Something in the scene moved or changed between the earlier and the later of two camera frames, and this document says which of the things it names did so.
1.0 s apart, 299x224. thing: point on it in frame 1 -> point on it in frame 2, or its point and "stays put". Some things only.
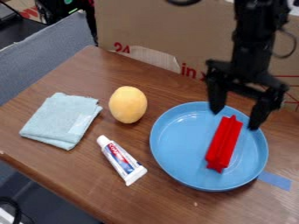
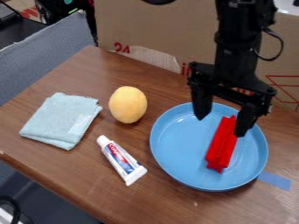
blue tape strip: [279, 182] stays put
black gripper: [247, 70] -> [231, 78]
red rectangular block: [223, 143] stays put
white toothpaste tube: [130, 169] stays put
